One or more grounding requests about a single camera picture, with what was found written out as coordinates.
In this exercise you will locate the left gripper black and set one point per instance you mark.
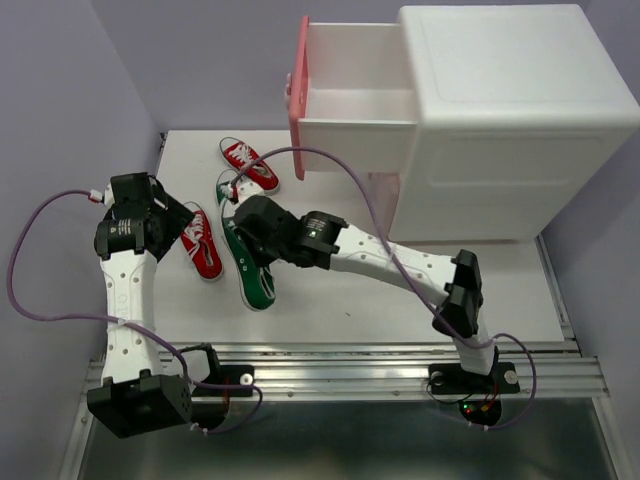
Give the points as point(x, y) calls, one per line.
point(179, 217)

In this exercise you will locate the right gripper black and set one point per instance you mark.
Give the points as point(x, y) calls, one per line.
point(262, 258)

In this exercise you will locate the green sneaker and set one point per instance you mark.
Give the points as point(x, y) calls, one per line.
point(222, 201)
point(257, 285)

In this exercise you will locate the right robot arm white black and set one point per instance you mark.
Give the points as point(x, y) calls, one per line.
point(450, 286)

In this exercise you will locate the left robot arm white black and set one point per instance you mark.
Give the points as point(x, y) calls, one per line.
point(138, 393)

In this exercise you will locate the white shoe cabinet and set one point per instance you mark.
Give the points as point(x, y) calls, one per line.
point(517, 108)

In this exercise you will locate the red sneaker near left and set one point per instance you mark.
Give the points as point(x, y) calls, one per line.
point(198, 241)

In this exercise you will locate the red sneaker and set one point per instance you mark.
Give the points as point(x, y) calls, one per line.
point(238, 155)
point(198, 241)

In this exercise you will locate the red sneaker far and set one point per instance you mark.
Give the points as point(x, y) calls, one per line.
point(238, 155)

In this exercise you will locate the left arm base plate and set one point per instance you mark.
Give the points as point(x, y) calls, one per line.
point(224, 397)

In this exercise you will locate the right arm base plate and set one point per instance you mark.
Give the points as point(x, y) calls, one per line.
point(477, 397)

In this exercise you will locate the aluminium mounting rail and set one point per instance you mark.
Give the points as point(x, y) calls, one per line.
point(347, 358)

